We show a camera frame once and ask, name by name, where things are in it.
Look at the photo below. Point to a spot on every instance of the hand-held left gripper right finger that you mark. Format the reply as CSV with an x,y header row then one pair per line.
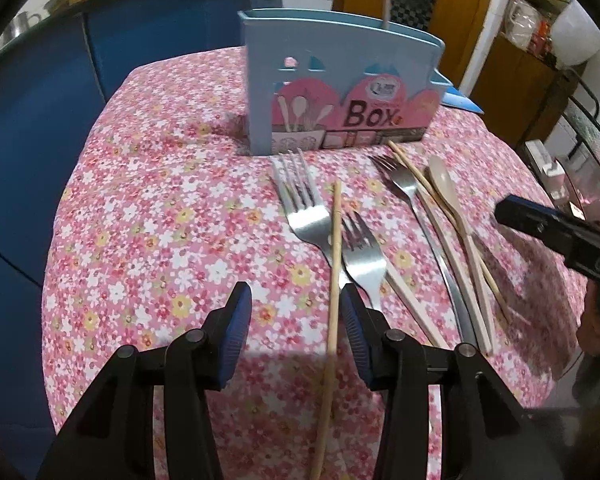
x,y
354,325

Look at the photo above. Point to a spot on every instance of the blue plastic utensil box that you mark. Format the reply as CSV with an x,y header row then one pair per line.
x,y
330,60

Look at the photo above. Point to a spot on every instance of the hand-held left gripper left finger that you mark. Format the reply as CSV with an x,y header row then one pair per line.
x,y
237,320

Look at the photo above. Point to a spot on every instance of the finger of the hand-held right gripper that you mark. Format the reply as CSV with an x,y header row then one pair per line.
x,y
530,217

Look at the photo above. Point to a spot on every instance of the wooden chopstick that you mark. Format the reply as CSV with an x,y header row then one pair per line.
x,y
336,240
397,154
387,5

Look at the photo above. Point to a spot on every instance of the white plastic box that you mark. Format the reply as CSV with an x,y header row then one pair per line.
x,y
545,165

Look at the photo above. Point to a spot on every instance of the blue kitchen cabinet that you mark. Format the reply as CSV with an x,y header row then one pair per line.
x,y
40,110

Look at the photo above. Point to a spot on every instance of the wooden door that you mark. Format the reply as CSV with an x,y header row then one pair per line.
x,y
467,0

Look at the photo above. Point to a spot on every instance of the wooden shelf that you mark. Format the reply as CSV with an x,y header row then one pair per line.
x,y
510,70

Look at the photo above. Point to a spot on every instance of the cream plastic spoon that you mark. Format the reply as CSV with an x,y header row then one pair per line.
x,y
439,175

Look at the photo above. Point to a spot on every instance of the steel fork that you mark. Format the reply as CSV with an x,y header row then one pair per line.
x,y
405,182
367,270
307,220

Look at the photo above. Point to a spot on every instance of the cream stick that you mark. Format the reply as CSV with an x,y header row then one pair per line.
x,y
445,240
415,310

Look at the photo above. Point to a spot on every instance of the pink floral tablecloth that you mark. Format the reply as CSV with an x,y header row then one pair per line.
x,y
180,185

